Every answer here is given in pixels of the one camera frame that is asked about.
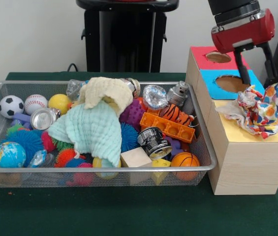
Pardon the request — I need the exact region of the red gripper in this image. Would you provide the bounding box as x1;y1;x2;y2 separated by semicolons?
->
211;8;278;86

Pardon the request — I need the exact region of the colourful dotted cloth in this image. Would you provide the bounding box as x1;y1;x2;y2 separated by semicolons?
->
216;82;278;140

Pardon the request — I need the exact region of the cream muslin cloth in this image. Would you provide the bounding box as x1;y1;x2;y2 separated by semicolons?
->
79;76;134;118

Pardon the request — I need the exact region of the mint green muslin cloth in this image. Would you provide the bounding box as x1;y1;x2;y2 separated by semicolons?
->
47;100;124;168

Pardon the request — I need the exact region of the wooden box with three holes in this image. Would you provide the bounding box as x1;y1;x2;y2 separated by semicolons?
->
185;46;278;196

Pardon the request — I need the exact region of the silver toy robot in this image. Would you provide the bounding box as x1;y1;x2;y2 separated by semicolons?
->
165;80;189;106

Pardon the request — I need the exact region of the tiger plush toy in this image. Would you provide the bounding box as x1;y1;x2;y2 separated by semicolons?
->
158;103;195;126

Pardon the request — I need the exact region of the orange toy building block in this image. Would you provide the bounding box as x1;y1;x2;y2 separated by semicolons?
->
140;112;195;144

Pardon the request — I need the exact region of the orange toy basketball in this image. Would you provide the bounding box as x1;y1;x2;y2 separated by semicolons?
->
170;152;201;181

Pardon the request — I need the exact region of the crushed black drink can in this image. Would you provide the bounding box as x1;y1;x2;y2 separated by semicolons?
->
137;126;173;160

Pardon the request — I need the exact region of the dark green tablecloth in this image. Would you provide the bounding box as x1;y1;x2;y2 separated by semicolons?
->
0;72;278;236

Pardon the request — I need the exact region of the plain yellow ball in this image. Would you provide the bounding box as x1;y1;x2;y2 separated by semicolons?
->
48;94;72;116

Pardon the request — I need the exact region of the white toy baseball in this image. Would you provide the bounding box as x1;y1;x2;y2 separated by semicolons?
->
24;94;49;116

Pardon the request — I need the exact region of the blue spiky rubber ball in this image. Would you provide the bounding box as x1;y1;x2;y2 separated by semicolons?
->
2;129;45;167

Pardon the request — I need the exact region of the black and white soccer ball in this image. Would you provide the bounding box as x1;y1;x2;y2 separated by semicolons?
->
0;95;25;120

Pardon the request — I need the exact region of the globe print ball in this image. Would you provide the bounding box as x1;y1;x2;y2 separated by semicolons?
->
0;141;27;169

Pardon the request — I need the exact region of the silver wire mesh bin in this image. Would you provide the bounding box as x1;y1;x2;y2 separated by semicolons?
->
0;80;218;189

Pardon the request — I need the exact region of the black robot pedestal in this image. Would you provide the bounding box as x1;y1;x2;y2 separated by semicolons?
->
76;0;179;73

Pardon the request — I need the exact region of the black cable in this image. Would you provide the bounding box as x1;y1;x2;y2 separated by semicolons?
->
66;63;80;73

